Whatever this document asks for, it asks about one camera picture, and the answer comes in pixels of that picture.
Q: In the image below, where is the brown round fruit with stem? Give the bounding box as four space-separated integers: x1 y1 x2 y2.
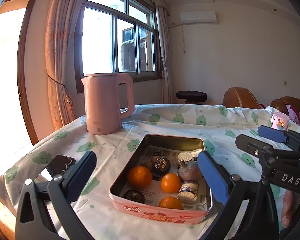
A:
178 160 203 182

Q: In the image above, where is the small orange back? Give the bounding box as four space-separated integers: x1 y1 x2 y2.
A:
160 173 181 194

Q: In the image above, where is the small orange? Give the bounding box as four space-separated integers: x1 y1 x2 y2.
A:
160 173 181 194
158 197 183 210

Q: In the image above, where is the dark water chestnut back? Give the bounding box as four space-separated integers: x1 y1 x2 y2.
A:
153 157 171 176

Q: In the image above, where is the dark water chestnut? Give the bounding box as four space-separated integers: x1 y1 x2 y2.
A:
153 157 171 176
123 190 145 204

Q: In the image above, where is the small orange front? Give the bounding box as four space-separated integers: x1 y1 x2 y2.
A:
158 197 183 210

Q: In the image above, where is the dark water chestnut front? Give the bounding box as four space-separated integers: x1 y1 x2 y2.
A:
123 190 145 204

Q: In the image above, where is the large wrinkled tangerine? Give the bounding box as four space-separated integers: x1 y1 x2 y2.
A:
127 166 152 190

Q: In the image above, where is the person's right hand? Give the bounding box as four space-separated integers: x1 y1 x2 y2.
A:
281 190 300 228

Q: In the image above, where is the pink cartoon cup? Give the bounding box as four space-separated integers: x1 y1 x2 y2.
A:
271 112 290 131

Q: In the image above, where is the brown leather sofa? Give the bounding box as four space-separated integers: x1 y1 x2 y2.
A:
222 87 300 131

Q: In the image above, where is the smartphone with mirror screen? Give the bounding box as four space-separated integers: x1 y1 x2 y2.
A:
35 154 76 183

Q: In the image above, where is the black round stool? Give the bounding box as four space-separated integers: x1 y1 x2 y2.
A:
175 90 207 104

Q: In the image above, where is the pink metal tin box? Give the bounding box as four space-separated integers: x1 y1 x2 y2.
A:
109 134 213 224

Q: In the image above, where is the paper leaflet in tin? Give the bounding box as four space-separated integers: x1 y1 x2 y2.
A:
110 142 213 212

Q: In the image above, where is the pink electric kettle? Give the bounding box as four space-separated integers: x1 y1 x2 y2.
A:
81 73 134 135

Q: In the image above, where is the white air conditioner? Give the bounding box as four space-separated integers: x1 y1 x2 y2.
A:
180 11 217 24

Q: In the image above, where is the pink left curtain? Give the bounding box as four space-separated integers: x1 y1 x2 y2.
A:
45 0 83 130

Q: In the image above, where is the window with frame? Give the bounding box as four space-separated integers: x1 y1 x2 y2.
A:
74 0 162 93

